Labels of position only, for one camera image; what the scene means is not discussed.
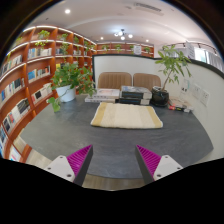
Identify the leafy plant in white pot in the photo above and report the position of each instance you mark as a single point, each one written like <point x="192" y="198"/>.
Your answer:
<point x="68" y="81"/>

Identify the dark book stack centre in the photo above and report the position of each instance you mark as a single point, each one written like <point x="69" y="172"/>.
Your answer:
<point x="135" y="95"/>

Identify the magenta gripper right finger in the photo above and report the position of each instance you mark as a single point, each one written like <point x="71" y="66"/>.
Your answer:
<point x="154" y="167"/>

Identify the ceiling chandelier lamp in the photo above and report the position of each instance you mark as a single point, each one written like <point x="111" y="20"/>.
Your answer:
<point x="123" y="35"/>

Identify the tall plant in black pot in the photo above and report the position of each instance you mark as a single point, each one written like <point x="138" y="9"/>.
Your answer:
<point x="174" y="62"/>

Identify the right tan chair back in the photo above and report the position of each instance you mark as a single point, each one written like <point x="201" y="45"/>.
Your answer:
<point x="146" y="80"/>

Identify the tan chair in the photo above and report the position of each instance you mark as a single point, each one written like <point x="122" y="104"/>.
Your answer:
<point x="146" y="80"/>
<point x="114" y="80"/>

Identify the left tan chair back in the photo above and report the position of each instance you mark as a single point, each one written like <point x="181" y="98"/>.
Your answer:
<point x="114" y="80"/>

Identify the orange wooden bookshelf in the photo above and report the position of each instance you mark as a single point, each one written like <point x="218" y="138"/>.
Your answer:
<point x="25" y="79"/>

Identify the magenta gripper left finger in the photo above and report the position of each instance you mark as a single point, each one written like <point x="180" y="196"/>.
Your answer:
<point x="73" y="167"/>

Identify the cream yellow striped towel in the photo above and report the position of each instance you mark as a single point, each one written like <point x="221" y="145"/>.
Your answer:
<point x="126" y="116"/>

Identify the white book stack left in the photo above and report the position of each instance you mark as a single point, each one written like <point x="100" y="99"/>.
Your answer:
<point x="104" y="95"/>

